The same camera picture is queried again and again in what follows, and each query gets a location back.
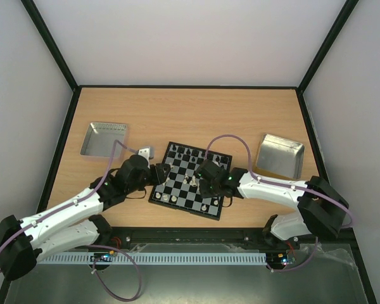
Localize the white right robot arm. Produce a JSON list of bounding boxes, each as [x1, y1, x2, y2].
[[195, 160, 349, 248]]

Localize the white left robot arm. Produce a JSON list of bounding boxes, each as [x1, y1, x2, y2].
[[0, 155, 170, 281]]

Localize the black silver chess board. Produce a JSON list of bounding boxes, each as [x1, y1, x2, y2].
[[148, 141, 224, 220]]

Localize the pink metal tin box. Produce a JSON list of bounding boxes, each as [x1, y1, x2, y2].
[[80, 122, 128, 158]]

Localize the yellow metal tin box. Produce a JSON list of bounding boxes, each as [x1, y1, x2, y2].
[[253, 134, 305, 180]]

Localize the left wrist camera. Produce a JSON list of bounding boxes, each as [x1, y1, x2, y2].
[[137, 146, 155, 160]]

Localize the black aluminium frame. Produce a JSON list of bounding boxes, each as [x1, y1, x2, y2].
[[0, 0, 377, 304]]

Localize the light blue cable duct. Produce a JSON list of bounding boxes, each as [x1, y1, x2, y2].
[[40, 252, 267, 265]]

